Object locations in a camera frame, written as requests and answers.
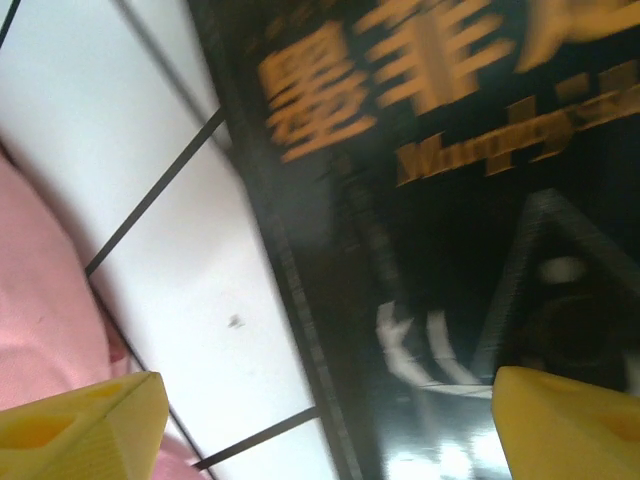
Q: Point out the black book with gold lettering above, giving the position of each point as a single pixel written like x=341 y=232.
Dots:
x=450 y=250

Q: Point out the pink school backpack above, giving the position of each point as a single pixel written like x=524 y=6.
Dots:
x=40 y=300

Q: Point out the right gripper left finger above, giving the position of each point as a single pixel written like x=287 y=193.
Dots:
x=75 y=440

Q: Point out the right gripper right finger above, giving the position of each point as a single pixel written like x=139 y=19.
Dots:
x=575 y=430

